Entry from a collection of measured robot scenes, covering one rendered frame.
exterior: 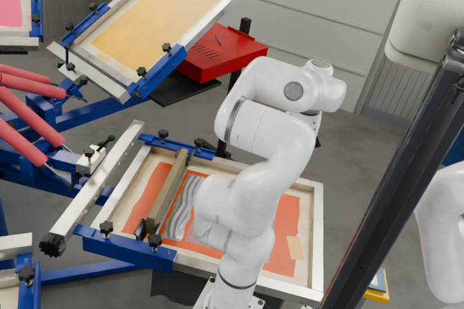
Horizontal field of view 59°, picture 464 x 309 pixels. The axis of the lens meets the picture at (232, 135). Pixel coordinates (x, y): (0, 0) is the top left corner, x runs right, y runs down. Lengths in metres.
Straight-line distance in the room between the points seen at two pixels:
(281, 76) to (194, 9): 1.46
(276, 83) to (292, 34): 3.70
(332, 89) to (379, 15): 3.36
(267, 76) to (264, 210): 0.24
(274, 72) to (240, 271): 0.43
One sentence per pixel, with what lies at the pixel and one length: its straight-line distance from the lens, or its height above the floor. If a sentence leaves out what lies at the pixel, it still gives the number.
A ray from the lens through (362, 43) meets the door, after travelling 4.33.
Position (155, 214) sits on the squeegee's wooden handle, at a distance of 1.40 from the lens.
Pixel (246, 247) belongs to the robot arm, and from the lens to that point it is 0.86.
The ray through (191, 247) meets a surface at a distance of 1.46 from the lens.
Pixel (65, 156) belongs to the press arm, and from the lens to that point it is 1.66.
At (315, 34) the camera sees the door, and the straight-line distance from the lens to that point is 4.38.
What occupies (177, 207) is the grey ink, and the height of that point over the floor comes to 0.96.
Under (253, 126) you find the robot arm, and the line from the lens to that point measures 0.67.
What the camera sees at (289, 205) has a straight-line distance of 1.69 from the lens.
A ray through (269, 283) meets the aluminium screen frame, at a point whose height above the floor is 0.99.
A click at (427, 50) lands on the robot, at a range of 0.67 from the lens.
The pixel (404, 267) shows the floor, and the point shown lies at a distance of 3.12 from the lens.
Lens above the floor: 2.07
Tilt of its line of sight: 34 degrees down
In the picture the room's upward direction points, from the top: 12 degrees clockwise
